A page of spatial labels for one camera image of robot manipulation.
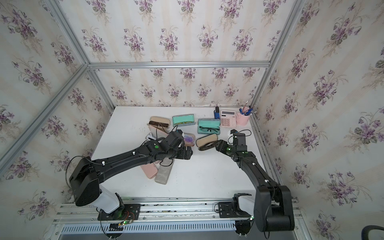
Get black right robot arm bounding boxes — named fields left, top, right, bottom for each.
left=215, top=133, right=295, bottom=232

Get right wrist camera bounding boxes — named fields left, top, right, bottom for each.
left=229, top=129, right=239, bottom=136

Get grey teal-lined glasses case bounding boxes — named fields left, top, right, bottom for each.
left=172, top=114, right=196, bottom=127

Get pink calculator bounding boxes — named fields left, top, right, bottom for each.
left=220, top=110, right=237, bottom=129

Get blue black stapler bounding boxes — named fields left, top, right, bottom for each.
left=214, top=106, right=220, bottom=120

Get plaid case purple glasses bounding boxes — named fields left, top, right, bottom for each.
left=184, top=133, right=196, bottom=147

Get brown tortoise glasses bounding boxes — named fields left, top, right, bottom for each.
left=149, top=121, right=169, bottom=128

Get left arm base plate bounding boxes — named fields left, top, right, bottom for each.
left=98, top=204, right=141, bottom=222

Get pink pen cup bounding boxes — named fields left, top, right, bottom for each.
left=236, top=113, right=251, bottom=126

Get teal case black glasses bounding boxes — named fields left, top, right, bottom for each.
left=198, top=119, right=221, bottom=128

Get black green-lens glasses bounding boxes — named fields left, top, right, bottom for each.
left=198, top=126, right=220, bottom=134

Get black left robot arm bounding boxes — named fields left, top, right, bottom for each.
left=69, top=130, right=193, bottom=214

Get beige case brown glasses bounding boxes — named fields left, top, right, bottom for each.
left=148, top=116, right=171, bottom=129

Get black sunglasses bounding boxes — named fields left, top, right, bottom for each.
left=199, top=142, right=216, bottom=151

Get purple pink glasses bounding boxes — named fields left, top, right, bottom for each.
left=184, top=136, right=195, bottom=144

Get grey case red sunglasses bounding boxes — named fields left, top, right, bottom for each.
left=155, top=165, right=173, bottom=185

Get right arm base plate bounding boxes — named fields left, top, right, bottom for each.
left=214, top=193, right=255, bottom=220

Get beige case black glasses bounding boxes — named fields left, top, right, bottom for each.
left=196, top=134, right=219, bottom=149

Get pink case white sunglasses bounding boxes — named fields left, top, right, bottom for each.
left=146, top=124, right=168, bottom=141

